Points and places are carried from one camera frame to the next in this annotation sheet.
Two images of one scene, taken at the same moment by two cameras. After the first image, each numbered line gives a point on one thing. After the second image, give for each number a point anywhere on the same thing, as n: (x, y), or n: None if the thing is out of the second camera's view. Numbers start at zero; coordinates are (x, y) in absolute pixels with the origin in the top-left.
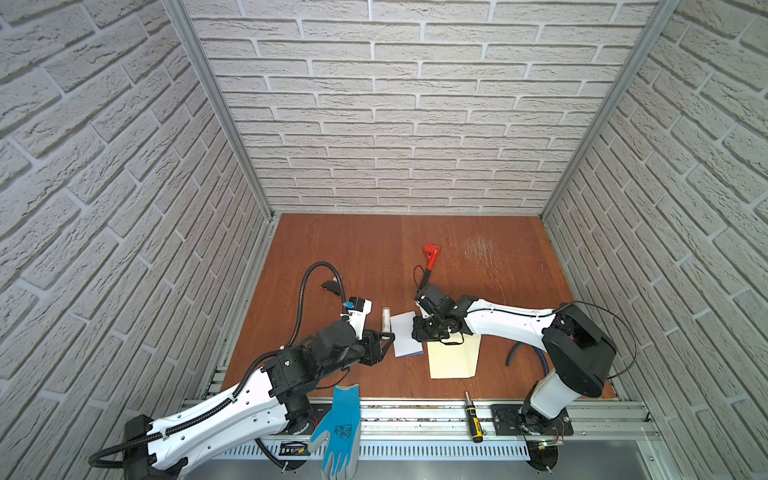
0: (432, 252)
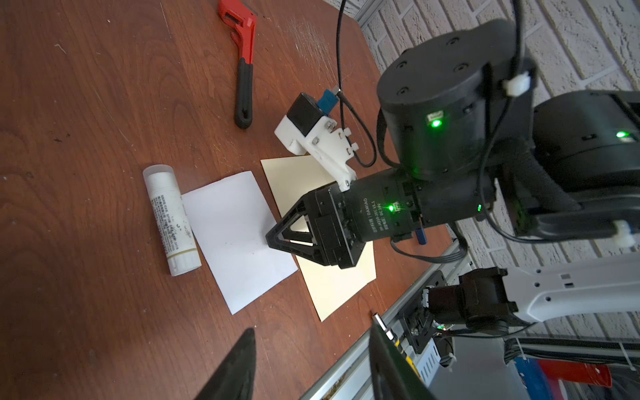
0: (243, 17)
